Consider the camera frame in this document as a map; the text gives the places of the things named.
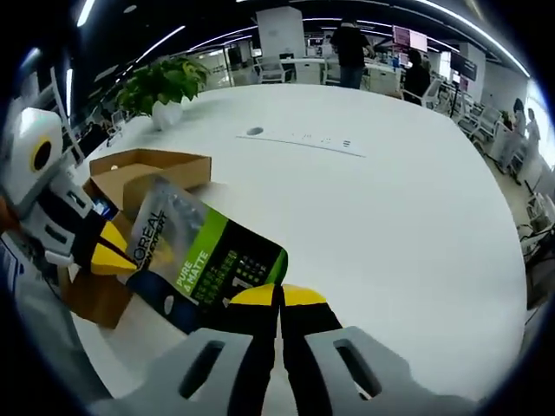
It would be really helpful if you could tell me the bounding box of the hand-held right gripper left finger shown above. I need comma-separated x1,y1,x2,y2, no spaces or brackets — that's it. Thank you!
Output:
88,283,281,416

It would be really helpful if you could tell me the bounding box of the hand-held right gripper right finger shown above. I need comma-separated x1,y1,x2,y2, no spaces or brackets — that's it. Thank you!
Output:
279,283,478,416

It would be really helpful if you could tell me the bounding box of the brown cardboard shoe box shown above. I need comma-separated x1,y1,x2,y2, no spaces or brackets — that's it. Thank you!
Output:
58,148,213,330

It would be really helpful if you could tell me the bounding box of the green black soft sachet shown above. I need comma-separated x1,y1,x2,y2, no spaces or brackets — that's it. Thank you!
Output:
125,175,290,311

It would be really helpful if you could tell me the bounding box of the green plant in white pot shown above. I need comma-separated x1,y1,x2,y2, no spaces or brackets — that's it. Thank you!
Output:
116,58,210,132

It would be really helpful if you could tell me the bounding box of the white table socket panel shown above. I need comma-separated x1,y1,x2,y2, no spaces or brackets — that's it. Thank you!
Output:
236,125,368,159

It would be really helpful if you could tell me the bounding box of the pink wall screen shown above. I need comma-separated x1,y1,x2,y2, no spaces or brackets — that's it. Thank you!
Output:
392,25,428,50

